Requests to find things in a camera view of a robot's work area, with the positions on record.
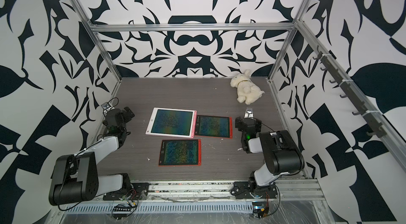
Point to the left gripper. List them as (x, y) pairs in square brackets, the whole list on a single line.
[(128, 118)]

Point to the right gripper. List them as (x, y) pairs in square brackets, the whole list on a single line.
[(239, 123)]

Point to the red tablet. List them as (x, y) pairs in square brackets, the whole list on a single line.
[(180, 152), (214, 126)]

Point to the pink white writing tablet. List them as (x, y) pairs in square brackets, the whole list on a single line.
[(172, 123)]

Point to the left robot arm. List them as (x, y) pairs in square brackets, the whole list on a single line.
[(75, 177)]

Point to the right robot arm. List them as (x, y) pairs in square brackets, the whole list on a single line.
[(281, 155)]

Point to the white plush bunny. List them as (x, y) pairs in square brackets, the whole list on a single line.
[(247, 91)]

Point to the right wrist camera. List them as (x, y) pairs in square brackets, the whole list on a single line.
[(249, 113)]

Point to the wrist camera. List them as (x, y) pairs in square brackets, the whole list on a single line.
[(107, 106), (249, 113)]

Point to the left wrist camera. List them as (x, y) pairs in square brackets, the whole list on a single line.
[(107, 106)]

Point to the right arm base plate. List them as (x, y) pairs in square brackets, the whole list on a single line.
[(248, 190)]

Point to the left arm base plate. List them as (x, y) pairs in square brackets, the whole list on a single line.
[(131, 192)]

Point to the black wall hook rack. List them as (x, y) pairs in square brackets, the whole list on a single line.
[(352, 93)]

